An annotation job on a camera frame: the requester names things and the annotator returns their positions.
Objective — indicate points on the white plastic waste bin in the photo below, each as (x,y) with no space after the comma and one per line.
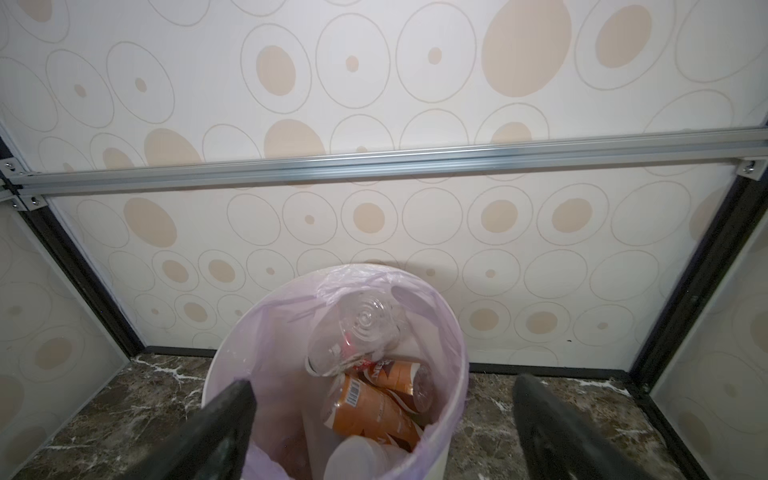
(447,462)

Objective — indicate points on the white bottle red label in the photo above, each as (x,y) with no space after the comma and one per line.
(361,458)

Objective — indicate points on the black frame post right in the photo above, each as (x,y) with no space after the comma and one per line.
(735,220)

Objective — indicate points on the brown tea bottle orange label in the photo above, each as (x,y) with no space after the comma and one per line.
(355,408)

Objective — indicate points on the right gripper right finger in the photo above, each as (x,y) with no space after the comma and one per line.
(558,443)

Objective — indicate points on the clear bottle white cap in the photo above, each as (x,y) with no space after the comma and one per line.
(360,327)

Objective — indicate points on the back aluminium rail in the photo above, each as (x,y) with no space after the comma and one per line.
(28,191)

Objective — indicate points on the black frame post left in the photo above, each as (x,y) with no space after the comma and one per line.
(57,242)

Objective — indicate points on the pink bin liner bag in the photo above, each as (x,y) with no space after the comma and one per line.
(268,347)

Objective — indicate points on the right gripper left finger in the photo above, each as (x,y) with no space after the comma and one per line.
(211,445)

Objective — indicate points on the black frame post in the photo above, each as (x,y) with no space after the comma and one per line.
(57,242)
(735,220)

